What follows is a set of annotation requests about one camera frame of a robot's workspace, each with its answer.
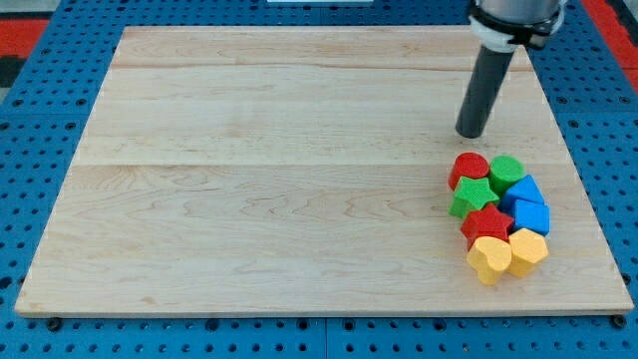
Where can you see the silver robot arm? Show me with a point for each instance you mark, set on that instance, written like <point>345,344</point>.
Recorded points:
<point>504,25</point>

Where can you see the yellow hexagon block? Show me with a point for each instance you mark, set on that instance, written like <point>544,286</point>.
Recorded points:
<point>528,250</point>

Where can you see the light wooden board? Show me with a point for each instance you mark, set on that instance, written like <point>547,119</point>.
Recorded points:
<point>302,171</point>

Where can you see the green star block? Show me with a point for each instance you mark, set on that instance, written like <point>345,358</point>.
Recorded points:
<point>471,195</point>

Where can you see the red cylinder block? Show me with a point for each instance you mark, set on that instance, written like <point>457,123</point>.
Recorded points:
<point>470,165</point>

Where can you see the red star block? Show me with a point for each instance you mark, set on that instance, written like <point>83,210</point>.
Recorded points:
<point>489,221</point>

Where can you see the green cylinder block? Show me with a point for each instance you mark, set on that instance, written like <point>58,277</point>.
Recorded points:
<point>504,172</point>

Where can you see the yellow heart block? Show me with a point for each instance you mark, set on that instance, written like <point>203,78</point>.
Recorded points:
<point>489,257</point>

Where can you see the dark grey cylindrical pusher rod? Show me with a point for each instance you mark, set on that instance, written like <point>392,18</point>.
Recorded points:
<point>487,77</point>

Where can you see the blue triangle block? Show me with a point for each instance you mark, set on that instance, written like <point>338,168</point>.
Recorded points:
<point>525,189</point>

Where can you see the blue cube block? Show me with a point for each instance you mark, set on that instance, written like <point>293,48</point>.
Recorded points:
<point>531,215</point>

